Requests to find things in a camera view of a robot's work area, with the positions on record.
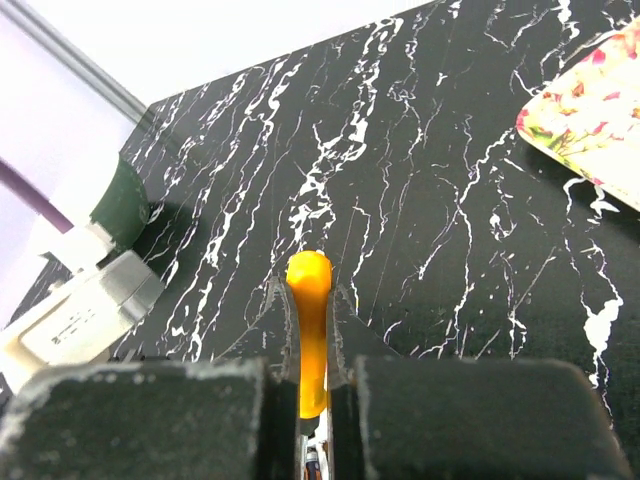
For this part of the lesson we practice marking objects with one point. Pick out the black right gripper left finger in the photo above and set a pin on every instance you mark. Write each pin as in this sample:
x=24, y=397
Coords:
x=235, y=417

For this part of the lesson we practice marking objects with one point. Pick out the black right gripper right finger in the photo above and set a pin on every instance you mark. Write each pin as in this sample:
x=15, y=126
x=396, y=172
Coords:
x=459, y=418

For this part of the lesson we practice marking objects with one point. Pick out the cream ceramic bowl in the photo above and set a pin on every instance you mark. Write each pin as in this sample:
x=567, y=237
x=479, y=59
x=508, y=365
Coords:
x=124, y=209

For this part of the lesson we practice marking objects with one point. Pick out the floral wooden board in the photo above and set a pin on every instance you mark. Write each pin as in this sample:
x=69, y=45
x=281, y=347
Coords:
x=588, y=118

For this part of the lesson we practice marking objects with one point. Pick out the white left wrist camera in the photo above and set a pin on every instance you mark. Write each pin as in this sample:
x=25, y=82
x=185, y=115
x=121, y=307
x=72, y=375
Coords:
x=105, y=298

